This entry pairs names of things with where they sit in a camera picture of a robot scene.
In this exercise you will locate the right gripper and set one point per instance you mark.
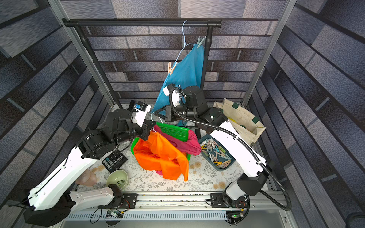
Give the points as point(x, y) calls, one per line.
point(168, 111)

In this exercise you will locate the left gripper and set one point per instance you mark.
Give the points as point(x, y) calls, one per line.
point(147, 126)

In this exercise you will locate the orange garment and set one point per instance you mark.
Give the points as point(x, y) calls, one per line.
point(158, 154)

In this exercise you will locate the blue t-shirt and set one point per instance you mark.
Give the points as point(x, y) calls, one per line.
point(188, 72)

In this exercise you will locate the beige clothespin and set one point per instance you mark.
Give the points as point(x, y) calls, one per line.
point(171, 67)

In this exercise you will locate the light blue wire hanger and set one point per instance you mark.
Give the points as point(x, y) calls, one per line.
point(184, 45)

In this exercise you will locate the white clothespin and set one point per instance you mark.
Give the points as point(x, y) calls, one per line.
point(200, 41)

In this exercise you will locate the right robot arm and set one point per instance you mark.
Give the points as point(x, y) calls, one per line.
point(215, 123)

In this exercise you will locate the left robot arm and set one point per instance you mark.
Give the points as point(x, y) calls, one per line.
point(51, 202)

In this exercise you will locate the green plastic laundry basket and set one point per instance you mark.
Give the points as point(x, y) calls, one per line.
point(177, 132)

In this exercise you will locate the pink garment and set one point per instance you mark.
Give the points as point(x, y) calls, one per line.
point(191, 147)

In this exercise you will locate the black calculator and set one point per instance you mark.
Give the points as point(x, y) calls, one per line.
point(114, 161)

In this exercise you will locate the green ceramic bowl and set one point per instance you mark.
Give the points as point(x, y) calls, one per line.
point(119, 178)

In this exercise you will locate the teal clothespin tray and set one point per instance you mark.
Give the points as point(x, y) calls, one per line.
point(215, 153)

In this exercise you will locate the pink plastic cup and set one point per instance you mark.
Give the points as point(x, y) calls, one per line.
point(87, 178)

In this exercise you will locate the black clothes rack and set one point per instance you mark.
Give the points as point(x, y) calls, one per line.
point(78, 24)

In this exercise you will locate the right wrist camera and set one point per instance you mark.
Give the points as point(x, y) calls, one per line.
point(176, 93)

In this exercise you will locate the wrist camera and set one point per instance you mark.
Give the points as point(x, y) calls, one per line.
point(176, 93)
point(139, 111)

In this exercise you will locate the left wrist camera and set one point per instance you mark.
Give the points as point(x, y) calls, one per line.
point(139, 111)

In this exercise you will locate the cream tote bag green handles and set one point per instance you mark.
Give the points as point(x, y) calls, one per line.
point(246, 124)

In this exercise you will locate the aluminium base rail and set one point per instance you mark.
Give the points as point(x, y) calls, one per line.
point(177, 206)

